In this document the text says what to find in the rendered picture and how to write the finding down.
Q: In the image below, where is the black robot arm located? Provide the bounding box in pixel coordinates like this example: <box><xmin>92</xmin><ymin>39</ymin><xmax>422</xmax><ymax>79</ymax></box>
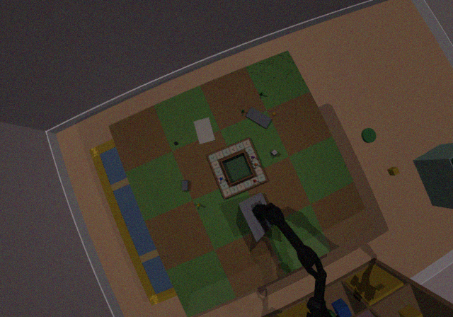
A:
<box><xmin>252</xmin><ymin>203</ymin><xmax>330</xmax><ymax>317</ymax></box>

